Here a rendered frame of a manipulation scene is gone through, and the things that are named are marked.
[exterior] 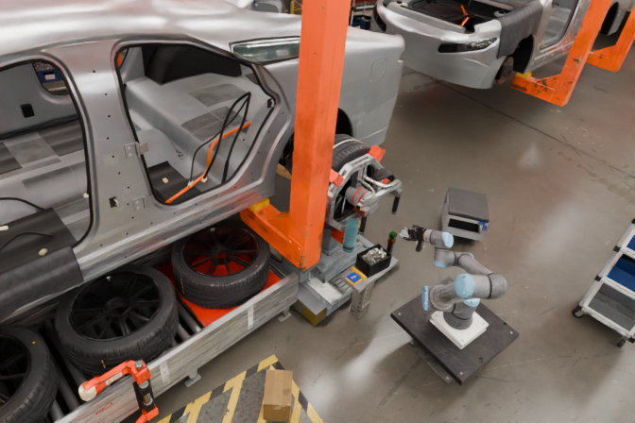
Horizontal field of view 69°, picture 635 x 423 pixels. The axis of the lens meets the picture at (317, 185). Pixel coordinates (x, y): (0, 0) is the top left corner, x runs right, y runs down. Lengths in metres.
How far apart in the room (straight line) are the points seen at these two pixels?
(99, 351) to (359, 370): 1.58
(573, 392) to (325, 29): 2.81
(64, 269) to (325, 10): 1.81
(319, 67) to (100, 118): 1.05
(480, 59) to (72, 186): 4.06
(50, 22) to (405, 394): 2.83
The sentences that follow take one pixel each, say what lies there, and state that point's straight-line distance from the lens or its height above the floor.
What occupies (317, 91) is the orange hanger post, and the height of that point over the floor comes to 1.79.
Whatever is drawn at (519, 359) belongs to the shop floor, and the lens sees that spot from 3.70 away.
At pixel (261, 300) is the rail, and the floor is 0.37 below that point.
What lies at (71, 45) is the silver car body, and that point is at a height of 1.95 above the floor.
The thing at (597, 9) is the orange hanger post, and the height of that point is 1.63.
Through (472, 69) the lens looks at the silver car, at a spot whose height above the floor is 0.98.
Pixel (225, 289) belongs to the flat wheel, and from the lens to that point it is 3.01.
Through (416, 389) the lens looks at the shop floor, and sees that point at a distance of 3.29.
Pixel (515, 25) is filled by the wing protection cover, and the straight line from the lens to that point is 5.47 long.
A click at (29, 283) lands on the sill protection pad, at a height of 0.92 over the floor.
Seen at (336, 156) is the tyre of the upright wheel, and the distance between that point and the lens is 2.98.
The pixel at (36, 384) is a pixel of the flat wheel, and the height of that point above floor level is 0.50.
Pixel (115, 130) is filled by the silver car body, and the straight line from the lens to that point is 2.43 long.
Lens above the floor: 2.73
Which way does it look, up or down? 36 degrees down
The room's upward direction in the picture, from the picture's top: 6 degrees clockwise
